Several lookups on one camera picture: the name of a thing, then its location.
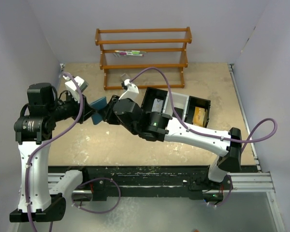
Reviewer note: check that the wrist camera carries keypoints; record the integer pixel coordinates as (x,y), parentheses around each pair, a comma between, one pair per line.
(71,87)
(131,90)

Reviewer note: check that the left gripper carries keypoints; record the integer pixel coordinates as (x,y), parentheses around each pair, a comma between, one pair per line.
(86,111)

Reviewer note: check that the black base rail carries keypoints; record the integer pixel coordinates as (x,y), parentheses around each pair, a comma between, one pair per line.
(102,182)

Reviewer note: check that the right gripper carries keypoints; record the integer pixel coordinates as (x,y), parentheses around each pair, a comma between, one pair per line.
(109,114)

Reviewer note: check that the blue card holder wallet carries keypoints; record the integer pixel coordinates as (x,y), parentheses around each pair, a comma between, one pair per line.
(98,106)

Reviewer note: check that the white card in tray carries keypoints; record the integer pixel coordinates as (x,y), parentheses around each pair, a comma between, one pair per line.
(157,105)

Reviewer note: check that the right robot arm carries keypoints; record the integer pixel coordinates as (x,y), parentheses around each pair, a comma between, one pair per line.
(156,126)

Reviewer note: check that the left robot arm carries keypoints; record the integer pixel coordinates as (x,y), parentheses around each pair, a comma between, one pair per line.
(33,133)

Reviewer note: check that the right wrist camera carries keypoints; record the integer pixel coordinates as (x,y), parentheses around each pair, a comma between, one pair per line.
(131,90)

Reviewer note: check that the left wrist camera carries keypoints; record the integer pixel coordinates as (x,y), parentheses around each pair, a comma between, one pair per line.
(71,87)

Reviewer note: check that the black and white organizer tray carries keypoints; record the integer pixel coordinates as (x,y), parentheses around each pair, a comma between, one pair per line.
(183,104)

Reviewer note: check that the green marker pen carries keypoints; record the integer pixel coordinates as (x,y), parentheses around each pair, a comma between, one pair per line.
(135,52)

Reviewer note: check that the small clear plastic box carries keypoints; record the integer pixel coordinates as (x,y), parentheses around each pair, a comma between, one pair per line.
(124,77)

